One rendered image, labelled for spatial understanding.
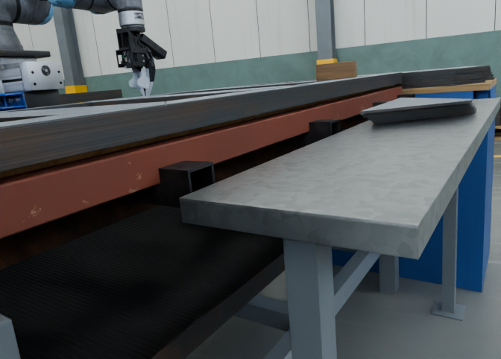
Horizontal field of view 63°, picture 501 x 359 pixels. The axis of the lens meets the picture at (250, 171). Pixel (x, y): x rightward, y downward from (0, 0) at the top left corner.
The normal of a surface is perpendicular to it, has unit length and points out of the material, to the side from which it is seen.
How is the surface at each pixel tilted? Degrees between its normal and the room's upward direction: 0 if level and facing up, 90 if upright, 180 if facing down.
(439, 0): 90
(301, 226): 90
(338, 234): 90
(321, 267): 90
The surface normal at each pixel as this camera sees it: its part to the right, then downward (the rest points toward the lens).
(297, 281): -0.55, 0.23
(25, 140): 0.83, 0.05
